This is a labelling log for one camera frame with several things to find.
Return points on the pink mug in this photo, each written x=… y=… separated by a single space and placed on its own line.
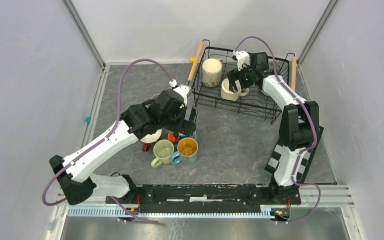
x=154 y=96

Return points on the toy block structure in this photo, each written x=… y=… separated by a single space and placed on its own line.
x=176 y=138

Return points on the black wire dish rack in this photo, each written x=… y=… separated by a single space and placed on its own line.
x=255 y=103

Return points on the green mug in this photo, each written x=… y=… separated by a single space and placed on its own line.
x=162 y=150

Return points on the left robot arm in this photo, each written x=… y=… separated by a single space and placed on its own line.
x=140 y=122

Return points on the cream cup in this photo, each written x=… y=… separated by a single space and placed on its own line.
x=229 y=95

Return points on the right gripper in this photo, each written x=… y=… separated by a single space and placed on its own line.
x=234 y=74

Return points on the checkerboard calibration board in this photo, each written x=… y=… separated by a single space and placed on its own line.
x=304 y=166

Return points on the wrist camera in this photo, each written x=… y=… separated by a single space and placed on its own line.
x=242 y=58
x=183 y=90

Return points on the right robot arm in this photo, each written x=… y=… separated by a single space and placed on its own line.
x=298 y=132

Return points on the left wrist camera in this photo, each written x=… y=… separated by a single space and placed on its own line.
x=183 y=90

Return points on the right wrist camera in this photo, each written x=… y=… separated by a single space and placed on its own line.
x=242 y=58

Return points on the blue mug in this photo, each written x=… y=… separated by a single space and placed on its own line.
x=187 y=151

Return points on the teal clip on wall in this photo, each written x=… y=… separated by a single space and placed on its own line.
x=88 y=119

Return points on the slotted cable duct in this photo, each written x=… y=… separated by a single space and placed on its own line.
x=116 y=211

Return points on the cream floral mug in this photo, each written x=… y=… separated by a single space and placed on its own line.
x=211 y=72

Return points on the red mug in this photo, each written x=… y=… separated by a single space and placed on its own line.
x=148 y=142

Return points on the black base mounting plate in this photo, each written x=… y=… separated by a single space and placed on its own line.
x=207 y=198

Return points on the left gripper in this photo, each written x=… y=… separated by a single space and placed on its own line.
x=186 y=126

